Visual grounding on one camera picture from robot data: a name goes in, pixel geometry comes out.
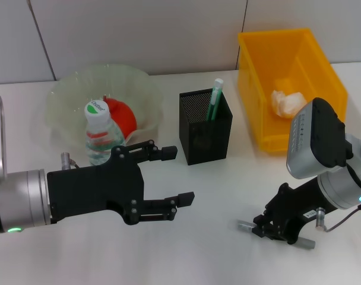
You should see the grey marker pen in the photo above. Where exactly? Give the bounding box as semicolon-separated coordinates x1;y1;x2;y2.
237;220;316;249

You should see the white paper ball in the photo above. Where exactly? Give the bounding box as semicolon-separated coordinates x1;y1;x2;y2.
271;90;308;119

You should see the black mesh pen holder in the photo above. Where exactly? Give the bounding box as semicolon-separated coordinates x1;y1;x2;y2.
178;87;233;166

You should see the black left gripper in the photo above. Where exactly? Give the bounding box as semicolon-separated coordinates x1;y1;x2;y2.
46;138;195;226

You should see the yellow plastic bin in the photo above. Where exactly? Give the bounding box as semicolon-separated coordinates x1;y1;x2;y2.
237;28;349;154

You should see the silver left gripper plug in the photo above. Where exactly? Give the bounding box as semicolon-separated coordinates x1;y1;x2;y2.
60;151;80;170

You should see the right arm cable with plug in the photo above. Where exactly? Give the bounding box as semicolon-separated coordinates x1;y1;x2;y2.
315;199;361;233

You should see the red-orange toy orange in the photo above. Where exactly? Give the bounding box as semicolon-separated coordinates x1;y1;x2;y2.
104;95;138;140

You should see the pale green glass fruit plate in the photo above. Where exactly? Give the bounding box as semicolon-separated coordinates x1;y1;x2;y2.
43;62;165;149

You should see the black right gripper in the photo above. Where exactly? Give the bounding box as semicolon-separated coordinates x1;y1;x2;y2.
251;177;337;245

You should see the mint green pen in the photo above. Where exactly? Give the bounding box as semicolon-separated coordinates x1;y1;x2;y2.
205;78;224;122

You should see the clear green-label water bottle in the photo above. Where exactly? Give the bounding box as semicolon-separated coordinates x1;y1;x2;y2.
84;100;126;167

